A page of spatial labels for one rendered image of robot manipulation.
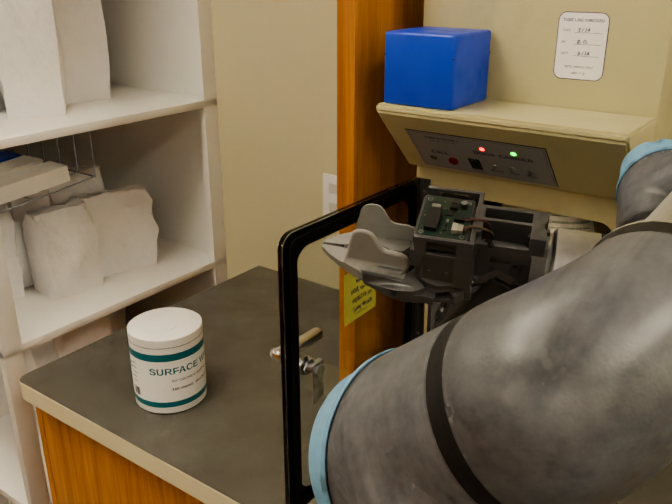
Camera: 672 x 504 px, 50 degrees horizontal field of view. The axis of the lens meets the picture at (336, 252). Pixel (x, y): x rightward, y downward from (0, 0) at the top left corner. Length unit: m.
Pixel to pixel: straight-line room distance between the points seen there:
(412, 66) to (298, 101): 0.84
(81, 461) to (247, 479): 0.45
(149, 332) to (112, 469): 0.29
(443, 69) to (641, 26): 0.23
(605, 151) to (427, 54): 0.24
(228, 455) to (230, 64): 1.02
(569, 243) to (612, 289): 0.31
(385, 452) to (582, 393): 0.12
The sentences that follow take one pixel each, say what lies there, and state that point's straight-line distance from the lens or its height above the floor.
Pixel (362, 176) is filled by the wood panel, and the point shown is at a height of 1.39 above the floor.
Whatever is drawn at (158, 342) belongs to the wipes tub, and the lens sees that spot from 1.26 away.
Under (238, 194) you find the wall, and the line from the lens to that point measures 1.94.
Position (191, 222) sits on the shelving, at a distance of 2.10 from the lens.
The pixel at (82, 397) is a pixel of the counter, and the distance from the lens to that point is 1.43.
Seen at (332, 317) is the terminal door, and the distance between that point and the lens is 0.95.
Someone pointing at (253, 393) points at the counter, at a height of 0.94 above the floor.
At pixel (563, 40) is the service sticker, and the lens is 0.96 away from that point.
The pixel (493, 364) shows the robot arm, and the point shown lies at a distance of 0.34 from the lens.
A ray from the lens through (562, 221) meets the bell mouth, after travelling 1.04.
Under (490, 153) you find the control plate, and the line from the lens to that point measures 0.93.
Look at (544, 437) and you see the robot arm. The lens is 0.34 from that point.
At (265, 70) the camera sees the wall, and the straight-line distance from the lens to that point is 1.80.
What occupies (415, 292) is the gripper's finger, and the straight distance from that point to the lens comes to 0.67.
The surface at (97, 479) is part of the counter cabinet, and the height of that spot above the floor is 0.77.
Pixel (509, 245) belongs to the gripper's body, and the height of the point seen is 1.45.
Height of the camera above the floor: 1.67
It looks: 22 degrees down
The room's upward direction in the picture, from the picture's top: straight up
